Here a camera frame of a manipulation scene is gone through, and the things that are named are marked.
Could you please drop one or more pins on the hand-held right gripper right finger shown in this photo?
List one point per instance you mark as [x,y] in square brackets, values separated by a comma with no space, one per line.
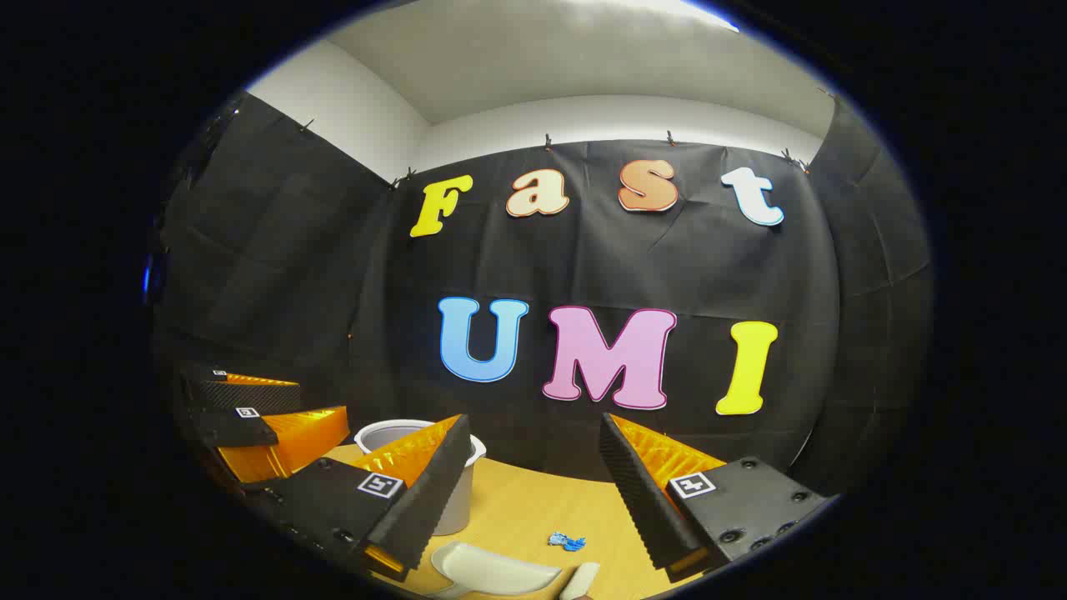
[646,500]

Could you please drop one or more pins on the wooden desktop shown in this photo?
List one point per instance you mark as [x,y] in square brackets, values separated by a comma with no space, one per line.
[533,500]

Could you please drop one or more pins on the black backdrop cloth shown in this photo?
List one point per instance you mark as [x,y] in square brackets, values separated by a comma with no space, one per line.
[600,267]

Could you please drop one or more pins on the small white broom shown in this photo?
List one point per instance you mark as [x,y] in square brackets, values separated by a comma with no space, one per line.
[581,579]

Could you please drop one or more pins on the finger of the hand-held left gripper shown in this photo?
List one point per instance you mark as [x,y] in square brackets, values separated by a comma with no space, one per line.
[242,397]
[229,427]

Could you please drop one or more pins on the dark blue paper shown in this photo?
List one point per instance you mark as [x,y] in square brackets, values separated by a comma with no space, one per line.
[574,545]

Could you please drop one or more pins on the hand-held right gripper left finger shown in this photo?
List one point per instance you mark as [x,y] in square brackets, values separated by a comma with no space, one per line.
[421,492]

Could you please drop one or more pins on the white dustpan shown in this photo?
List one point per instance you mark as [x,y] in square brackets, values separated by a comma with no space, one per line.
[492,571]

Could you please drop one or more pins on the white garbage bin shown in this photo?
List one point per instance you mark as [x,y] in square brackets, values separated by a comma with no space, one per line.
[460,500]

